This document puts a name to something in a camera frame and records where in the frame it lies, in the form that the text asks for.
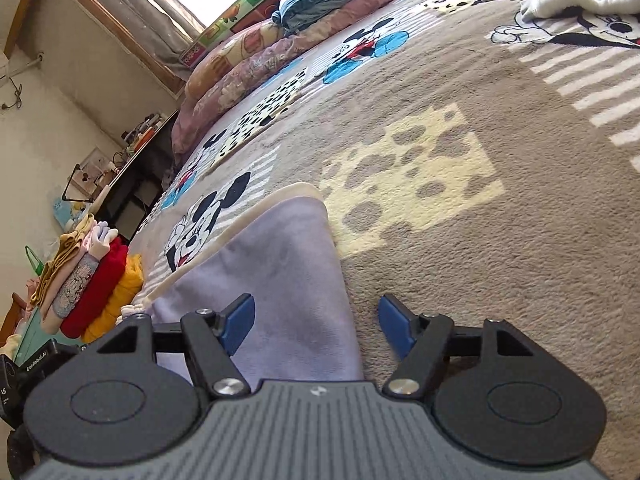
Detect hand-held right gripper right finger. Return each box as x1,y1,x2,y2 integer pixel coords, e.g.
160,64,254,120
377,294,538,401

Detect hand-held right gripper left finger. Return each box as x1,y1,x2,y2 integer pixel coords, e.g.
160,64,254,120
95,294,257,401

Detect purple and cream pants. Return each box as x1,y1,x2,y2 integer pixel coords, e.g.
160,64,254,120
132,182,366,391

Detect stack of folded clothes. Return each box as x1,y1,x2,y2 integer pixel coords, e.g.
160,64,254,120
40,222,118,333

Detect silver sequin folded garment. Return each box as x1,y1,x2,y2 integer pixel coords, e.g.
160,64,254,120
52,255,98,318

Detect red folded garment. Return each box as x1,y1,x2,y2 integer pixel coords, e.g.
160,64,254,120
60,237,128,338

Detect cartoon printed blanket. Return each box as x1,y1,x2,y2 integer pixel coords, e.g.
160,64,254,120
117,0,640,480

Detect yellow folded garment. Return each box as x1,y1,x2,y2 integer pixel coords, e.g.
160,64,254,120
82,254,146,343

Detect mustard folded garment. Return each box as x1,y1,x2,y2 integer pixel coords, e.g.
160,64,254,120
30,212,96,311

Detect black desk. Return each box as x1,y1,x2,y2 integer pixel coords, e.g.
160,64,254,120
92,110,181,246

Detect desk clutter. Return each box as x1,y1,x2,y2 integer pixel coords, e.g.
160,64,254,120
120,112,168,161

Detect purple floral pillow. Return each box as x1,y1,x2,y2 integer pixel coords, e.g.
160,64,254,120
170,10,361,161

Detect orange floral pillow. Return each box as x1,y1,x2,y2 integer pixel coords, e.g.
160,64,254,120
184,20,286,103

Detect colourful foam play mat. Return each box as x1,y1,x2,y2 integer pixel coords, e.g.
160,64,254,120
180,0,326,68

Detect beige curtain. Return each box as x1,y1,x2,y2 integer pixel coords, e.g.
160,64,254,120
65,0,208,63

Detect black wall cable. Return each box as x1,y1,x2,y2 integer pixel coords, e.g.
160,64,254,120
0,74,24,111

